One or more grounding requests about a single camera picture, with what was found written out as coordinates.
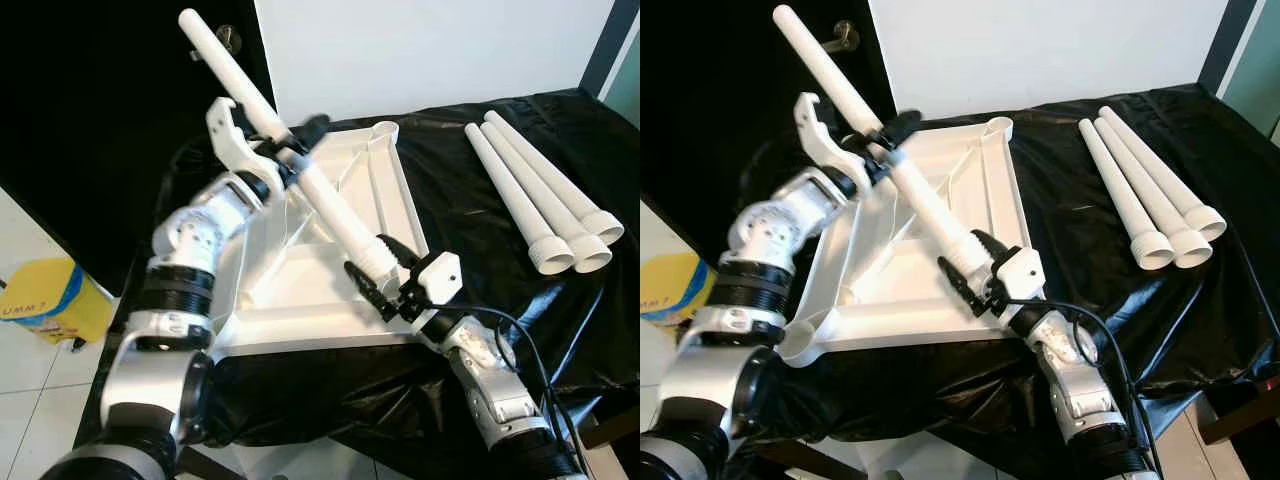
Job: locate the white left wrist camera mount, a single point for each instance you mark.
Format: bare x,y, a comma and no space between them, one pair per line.
822,145
235,150

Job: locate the black door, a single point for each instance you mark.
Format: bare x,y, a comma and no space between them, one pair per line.
720,100
80,100

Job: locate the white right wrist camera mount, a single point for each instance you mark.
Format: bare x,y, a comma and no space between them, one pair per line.
438,278
1020,272

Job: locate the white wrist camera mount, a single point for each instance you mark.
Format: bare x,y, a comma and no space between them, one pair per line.
822,145
235,150
1020,272
438,278

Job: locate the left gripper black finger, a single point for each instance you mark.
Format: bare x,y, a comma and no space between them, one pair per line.
902,127
313,131

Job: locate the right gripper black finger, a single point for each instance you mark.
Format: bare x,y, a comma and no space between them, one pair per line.
370,292
403,260
992,252
963,285

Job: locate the white plastic table top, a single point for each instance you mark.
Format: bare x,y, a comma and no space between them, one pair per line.
900,300
300,300

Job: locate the black plastic table cover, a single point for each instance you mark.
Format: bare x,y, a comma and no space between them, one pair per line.
1100,330
480,330

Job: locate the white plastic table leg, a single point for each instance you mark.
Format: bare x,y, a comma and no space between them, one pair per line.
1160,170
1115,185
535,190
335,205
1145,185
510,190
925,195
550,175

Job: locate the dark grey wall post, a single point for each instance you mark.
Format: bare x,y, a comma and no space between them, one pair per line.
605,50
1225,50

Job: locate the yellow box with blue band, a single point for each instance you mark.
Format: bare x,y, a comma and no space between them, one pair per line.
50,300
670,290

